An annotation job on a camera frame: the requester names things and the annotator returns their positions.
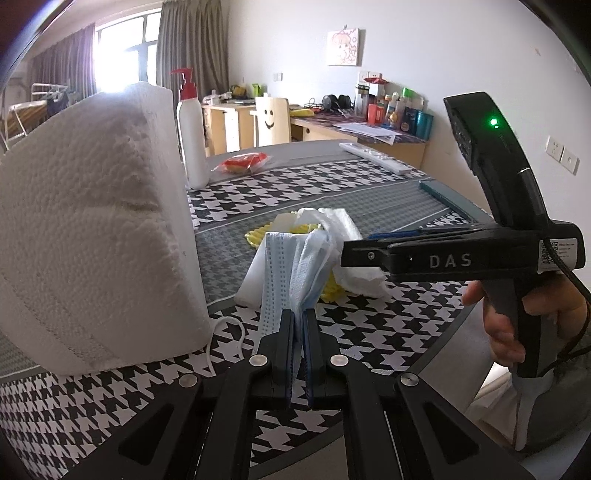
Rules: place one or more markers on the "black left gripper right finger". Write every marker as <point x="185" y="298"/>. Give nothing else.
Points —
<point x="397" y="427"/>

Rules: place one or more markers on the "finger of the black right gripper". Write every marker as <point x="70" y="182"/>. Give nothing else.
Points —
<point x="458" y="231"/>
<point x="366" y="253"/>

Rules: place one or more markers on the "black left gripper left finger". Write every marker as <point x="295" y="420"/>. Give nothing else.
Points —
<point x="200" y="428"/>

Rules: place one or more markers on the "blue face mask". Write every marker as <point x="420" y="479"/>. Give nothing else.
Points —
<point x="295" y="270"/>

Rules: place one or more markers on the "person's right hand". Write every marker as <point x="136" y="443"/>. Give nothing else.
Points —
<point x="559" y="297"/>

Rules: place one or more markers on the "white tissue sheet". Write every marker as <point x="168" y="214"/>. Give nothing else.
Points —
<point x="351" y="268"/>

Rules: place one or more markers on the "houndstooth table mat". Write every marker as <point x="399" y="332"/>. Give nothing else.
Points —
<point x="53" y="422"/>

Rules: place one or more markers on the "white remote control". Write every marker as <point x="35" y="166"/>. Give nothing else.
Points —
<point x="381" y="159"/>

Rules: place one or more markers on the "white papers on desk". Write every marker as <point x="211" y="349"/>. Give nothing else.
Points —
<point x="377" y="133"/>

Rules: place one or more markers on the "teal bottle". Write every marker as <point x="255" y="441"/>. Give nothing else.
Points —
<point x="424" y="124"/>

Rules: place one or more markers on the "red snack packet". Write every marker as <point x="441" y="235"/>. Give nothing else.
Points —
<point x="242" y="164"/>

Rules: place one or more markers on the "black headphones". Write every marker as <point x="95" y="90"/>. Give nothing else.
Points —
<point x="332" y="103"/>

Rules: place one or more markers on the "wooden smiley face chair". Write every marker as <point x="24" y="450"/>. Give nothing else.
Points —
<point x="272" y="121"/>

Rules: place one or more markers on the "wooden desk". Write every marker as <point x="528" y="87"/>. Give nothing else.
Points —
<point x="231" y="127"/>

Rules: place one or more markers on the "white styrofoam box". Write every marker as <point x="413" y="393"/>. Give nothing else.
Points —
<point x="99" y="266"/>

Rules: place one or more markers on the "white pump bottle red cap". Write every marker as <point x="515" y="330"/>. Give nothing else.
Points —
<point x="190" y="125"/>

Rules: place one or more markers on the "right grey curtain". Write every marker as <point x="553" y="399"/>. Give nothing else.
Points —
<point x="193" y="34"/>

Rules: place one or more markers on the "grey curtain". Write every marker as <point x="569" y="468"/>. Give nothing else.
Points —
<point x="193" y="34"/>
<point x="68" y="62"/>

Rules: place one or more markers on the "left grey curtain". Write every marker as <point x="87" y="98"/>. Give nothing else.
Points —
<point x="68" y="62"/>

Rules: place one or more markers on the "metal bunk bed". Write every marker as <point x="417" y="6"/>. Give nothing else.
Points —
<point x="20" y="119"/>

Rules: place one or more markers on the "anime wall picture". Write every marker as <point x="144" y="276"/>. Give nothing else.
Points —
<point x="346" y="47"/>

